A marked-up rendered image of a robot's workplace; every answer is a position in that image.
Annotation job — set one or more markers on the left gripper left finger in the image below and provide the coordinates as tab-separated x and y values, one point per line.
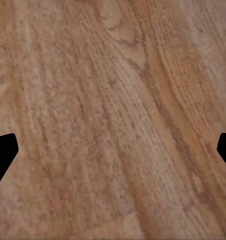
8	151

